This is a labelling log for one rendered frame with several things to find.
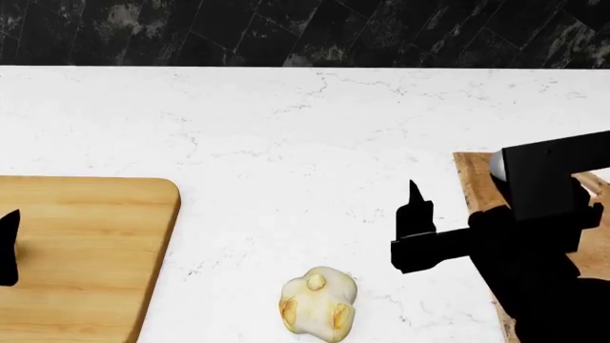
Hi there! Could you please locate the rustic brown wooden cutting board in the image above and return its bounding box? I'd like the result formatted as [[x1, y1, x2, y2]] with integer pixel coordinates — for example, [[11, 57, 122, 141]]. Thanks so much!
[[452, 151, 610, 343]]

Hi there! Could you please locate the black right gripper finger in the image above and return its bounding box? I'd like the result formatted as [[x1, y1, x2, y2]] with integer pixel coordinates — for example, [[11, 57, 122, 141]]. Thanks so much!
[[396, 179, 437, 240]]

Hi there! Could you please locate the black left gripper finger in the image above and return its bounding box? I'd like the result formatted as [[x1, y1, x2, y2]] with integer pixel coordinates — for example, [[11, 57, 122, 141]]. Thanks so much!
[[0, 209, 22, 288]]

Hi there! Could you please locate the light wooden cutting board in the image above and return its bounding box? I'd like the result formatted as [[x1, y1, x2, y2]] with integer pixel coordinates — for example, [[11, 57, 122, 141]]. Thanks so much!
[[0, 175, 182, 343]]

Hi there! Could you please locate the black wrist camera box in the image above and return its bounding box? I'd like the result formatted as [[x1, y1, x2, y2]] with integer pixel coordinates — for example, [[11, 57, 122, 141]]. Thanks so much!
[[490, 130, 610, 253]]

